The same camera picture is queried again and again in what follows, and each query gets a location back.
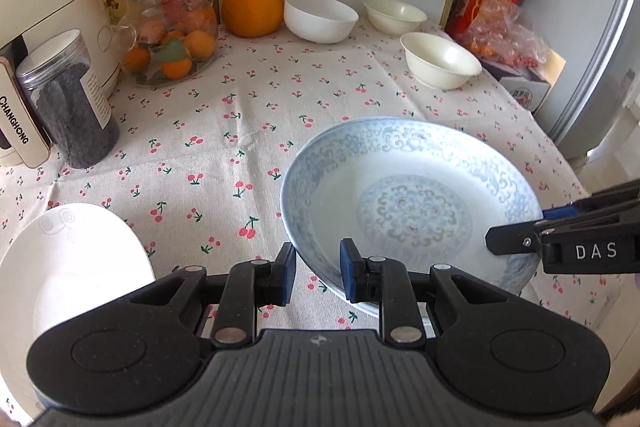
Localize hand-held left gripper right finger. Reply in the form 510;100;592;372
339;238;507;345

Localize white bowl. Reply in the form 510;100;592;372
283;0;359;44

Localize pile of small oranges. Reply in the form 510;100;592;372
121;4;217;81

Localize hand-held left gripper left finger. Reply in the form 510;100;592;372
129;242;298;349

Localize clear plastic jar dark contents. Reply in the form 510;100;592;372
15;29;121;169

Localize plastic bag of snacks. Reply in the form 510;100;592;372
456;0;552;71

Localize white plate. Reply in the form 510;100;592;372
0;203;157;423

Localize large orange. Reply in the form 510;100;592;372
221;0;285;38

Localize small cream bowl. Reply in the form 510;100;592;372
363;0;427;34

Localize cherry print tablecloth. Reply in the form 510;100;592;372
0;14;598;427

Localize white and black cardboard box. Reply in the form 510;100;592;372
481;46;567;116

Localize silver refrigerator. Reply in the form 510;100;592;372
547;0;640;159

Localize blue patterned plate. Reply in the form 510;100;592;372
280;117;545;320

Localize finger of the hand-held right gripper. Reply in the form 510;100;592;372
537;179;640;234
486;219;545;256

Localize glass jar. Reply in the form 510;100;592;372
97;0;219;88

